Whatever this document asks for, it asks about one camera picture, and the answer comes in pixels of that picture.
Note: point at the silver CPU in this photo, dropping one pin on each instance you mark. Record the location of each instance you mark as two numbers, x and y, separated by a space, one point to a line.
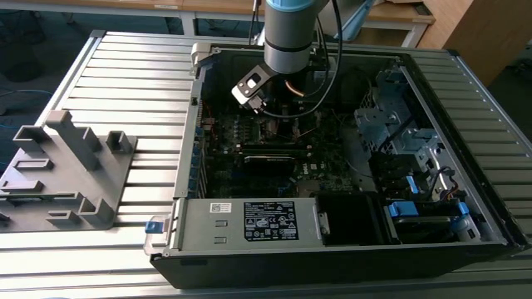
287 129

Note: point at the wooden cabinet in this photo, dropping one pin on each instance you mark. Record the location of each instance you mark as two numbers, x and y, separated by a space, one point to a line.
491 31

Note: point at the CPU socket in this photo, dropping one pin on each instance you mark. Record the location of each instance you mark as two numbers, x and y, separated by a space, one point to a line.
268 130

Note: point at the metal disk bay cage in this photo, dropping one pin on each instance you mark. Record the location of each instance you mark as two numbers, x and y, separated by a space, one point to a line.
374 120

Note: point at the green motherboard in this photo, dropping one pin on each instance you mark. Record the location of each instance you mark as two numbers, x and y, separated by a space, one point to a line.
328 155

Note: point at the blue drive latch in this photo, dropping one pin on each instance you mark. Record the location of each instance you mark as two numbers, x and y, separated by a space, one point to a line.
411 183

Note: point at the wooden desk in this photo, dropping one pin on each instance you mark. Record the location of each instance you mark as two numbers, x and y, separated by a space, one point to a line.
407 14

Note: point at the black PC case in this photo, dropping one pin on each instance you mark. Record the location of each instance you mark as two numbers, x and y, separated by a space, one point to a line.
291 271

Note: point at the gray plastic card guide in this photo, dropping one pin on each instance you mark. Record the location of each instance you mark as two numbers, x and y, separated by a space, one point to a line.
354 149

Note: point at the gray chipset heatsink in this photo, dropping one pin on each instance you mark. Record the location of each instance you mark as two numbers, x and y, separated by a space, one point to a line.
310 186

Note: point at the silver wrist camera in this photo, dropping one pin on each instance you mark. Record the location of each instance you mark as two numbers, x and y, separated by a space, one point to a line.
323 75
250 87

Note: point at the silver power supply unit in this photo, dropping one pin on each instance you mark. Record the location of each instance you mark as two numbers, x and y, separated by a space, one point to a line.
199 224

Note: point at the black graphics card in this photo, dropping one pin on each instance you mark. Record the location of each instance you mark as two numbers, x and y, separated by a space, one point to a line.
268 166

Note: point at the blue disk carrier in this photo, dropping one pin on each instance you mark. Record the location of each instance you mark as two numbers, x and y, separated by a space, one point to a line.
400 208

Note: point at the beige case foot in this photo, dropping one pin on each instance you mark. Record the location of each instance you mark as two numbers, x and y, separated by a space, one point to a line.
202 53

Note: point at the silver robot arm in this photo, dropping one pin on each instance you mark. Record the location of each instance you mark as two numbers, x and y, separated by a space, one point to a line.
287 37

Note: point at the pale blue teach pendant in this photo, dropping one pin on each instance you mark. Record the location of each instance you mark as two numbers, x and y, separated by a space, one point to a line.
354 21

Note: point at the blue case latch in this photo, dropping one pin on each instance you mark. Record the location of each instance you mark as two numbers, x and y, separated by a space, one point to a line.
155 226

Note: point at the black RAM slot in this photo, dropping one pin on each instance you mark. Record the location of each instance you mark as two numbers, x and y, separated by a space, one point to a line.
274 152
274 146

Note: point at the gray parts rack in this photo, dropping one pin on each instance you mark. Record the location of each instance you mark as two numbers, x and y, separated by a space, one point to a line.
71 174

